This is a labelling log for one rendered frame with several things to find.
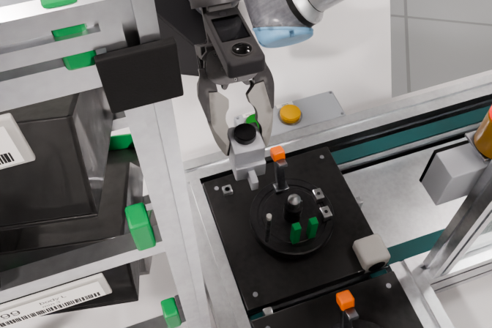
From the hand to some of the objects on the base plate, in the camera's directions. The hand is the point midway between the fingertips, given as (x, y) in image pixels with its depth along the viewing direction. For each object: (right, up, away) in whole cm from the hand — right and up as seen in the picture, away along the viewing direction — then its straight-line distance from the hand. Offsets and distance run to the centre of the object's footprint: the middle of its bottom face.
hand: (246, 143), depth 73 cm
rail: (+29, 0, +39) cm, 48 cm away
